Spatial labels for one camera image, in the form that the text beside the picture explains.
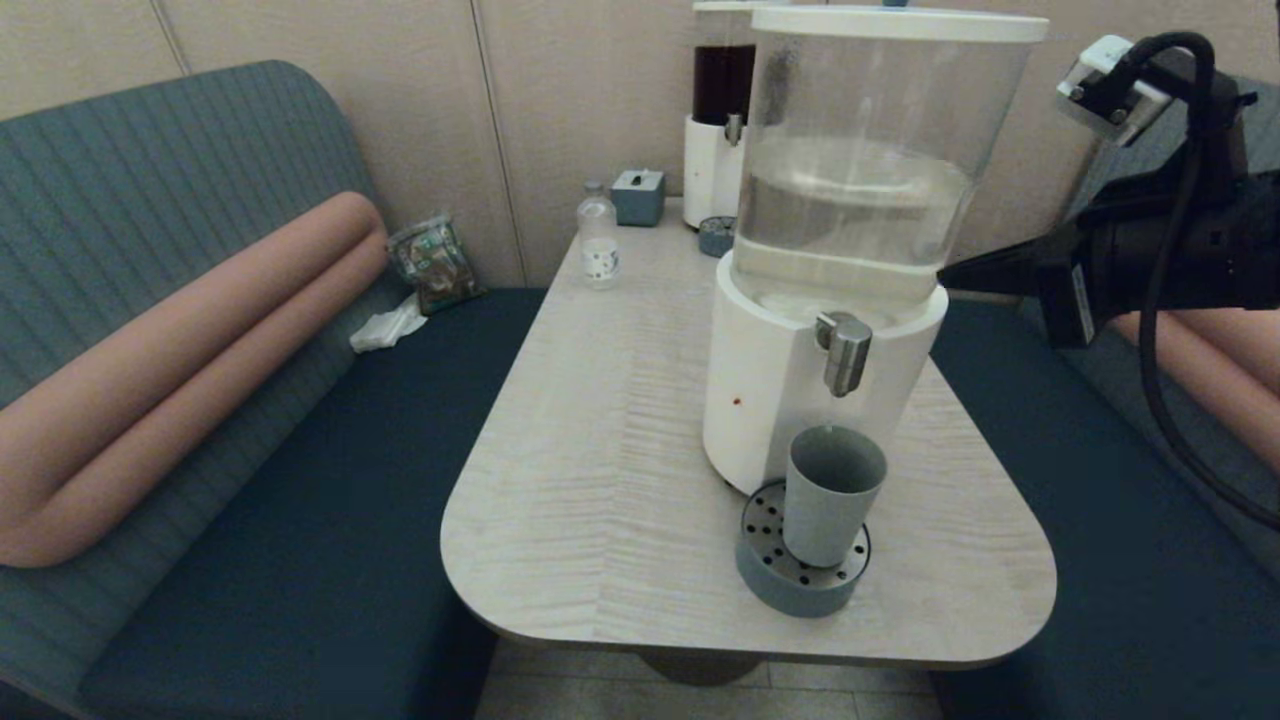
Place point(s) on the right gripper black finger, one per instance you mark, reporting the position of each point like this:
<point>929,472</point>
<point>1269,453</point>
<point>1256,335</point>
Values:
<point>1010,280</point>
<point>1015,253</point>

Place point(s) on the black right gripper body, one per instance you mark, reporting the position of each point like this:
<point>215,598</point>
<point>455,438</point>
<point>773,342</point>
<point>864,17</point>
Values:
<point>1110,260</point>

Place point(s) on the steel dispenser tap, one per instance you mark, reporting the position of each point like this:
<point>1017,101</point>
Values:
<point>847,360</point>

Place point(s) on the grey plastic cup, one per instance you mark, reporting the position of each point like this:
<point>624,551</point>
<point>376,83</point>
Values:
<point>830,500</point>

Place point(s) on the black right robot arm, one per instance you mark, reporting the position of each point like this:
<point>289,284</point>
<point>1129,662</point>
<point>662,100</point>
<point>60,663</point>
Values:
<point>1240,250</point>

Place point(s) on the pink bench bolster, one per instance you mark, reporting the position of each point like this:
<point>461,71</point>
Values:
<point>200,330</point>
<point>1220,370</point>

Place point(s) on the clear water dispenser white base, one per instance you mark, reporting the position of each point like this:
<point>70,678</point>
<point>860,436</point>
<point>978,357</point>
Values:
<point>760,400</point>

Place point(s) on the small blue drip tray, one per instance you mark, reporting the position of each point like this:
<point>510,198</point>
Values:
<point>714,238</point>

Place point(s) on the dark teal seat cushion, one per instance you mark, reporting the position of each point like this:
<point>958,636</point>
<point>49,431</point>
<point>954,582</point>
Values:
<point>330,520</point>
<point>1100,580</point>

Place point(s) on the dark drink dispenser white base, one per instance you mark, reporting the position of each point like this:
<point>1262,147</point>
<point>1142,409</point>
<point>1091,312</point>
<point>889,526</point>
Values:
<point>708,170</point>

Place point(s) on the blue grey tissue box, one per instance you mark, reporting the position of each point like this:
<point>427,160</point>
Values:
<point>637,200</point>

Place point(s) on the large blue steel drip tray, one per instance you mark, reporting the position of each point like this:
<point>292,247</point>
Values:
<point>785,592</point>

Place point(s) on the clear plastic water bottle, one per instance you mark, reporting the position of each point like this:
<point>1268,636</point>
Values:
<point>598,248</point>

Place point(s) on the green snack bag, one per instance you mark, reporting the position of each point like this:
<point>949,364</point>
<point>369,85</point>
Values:
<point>435,263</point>

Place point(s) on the crumpled white tissue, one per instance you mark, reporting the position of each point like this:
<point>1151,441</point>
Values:
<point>385,328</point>

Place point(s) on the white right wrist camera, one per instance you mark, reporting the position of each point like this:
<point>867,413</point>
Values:
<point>1105,90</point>

